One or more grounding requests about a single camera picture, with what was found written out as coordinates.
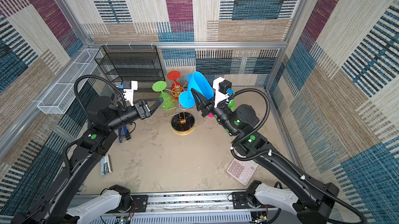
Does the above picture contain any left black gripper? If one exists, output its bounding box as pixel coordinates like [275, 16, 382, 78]
[106, 98, 162, 134]

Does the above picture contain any green plastic wine glass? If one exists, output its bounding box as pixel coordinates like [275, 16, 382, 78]
[228, 99, 236, 112]
[152, 80, 175, 111]

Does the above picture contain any blue plastic wine glass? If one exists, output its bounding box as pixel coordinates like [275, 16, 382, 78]
[179, 72, 214, 108]
[186, 73, 193, 83]

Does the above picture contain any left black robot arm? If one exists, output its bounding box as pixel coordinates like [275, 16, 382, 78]
[11, 75, 163, 224]

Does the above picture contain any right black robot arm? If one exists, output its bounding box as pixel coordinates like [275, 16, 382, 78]
[188, 88, 368, 224]

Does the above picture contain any red plastic wine glass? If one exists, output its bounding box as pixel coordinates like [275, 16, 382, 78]
[167, 71, 184, 100]

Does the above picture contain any black mesh shelf rack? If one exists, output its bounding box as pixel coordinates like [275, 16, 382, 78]
[94, 45, 165, 90]

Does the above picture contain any pink calculator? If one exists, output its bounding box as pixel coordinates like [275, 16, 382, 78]
[227, 158, 258, 186]

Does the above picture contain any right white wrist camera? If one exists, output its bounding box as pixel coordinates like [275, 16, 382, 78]
[213, 77, 234, 108]

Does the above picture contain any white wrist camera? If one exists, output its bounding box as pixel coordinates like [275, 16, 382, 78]
[117, 80, 138, 105]
[213, 77, 234, 108]

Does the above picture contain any gold wire wine glass rack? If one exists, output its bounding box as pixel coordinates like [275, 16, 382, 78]
[170, 100, 195, 136]

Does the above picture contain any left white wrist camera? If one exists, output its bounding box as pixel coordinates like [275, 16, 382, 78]
[117, 80, 138, 105]

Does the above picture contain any white wire mesh basket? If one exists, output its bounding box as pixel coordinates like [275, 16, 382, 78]
[37, 48, 98, 114]

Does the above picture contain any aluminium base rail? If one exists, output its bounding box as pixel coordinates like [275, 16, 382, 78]
[52, 189, 328, 224]

